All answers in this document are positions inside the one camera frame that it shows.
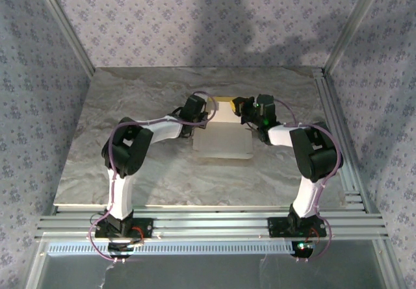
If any aluminium side rail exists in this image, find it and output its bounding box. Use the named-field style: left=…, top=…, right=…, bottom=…
left=311, top=68, right=381, bottom=214

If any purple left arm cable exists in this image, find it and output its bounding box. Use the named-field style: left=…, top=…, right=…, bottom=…
left=88, top=90, right=218, bottom=264

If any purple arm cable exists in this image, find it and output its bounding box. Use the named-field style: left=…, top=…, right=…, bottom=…
left=88, top=90, right=218, bottom=264
left=272, top=99, right=345, bottom=264

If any aluminium lower frame bar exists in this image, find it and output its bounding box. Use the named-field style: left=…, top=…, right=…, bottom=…
left=25, top=240, right=46, bottom=289
left=372, top=240, right=408, bottom=289

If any aluminium corner post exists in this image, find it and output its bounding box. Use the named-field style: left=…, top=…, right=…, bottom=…
left=31, top=0, right=97, bottom=77
left=323, top=0, right=387, bottom=74

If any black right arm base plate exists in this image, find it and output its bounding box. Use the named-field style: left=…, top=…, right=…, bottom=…
left=266, top=216, right=328, bottom=238

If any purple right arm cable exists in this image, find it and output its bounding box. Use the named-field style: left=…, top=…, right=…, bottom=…
left=272, top=99, right=345, bottom=264

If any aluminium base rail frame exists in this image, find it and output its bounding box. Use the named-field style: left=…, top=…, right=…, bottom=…
left=35, top=204, right=389, bottom=241

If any white slotted cable duct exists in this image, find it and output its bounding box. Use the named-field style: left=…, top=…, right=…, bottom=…
left=47, top=242, right=295, bottom=256

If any grey metal sheet panel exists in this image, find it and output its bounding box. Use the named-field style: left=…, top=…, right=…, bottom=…
left=35, top=253, right=389, bottom=289

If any yellow white paper box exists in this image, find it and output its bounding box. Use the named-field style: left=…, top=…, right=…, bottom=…
left=192, top=96, right=255, bottom=160

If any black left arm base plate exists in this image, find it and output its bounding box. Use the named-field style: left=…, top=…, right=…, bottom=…
left=94, top=217, right=154, bottom=239

